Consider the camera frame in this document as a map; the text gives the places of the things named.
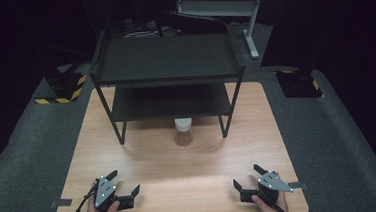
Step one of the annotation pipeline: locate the clear jar with white lid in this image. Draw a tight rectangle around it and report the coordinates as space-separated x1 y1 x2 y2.
173 117 196 148

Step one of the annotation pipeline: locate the striped dark cloth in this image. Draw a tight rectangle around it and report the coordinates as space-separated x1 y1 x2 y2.
121 15 173 40

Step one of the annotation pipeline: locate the grey metal desk frame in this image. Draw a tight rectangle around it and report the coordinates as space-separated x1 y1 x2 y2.
175 0 298 66

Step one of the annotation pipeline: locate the black cable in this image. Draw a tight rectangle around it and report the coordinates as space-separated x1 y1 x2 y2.
264 190 292 212
63 182 103 212

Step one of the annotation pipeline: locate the person's right hand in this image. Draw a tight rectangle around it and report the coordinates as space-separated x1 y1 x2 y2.
249 170 290 212

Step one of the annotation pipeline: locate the grey tape strip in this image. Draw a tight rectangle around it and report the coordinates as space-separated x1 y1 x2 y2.
288 180 309 192
49 197 74 210

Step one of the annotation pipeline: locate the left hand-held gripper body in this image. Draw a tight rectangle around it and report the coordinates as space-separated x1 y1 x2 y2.
91 173 136 212

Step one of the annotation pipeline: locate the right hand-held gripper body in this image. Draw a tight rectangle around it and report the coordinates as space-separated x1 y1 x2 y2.
238 168 295 208

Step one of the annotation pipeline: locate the black yellow striped stand base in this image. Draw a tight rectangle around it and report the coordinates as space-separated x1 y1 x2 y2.
274 66 325 102
32 69 90 107

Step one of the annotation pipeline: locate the black two-tier shelf rack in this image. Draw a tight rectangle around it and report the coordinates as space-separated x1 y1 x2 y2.
84 19 251 149

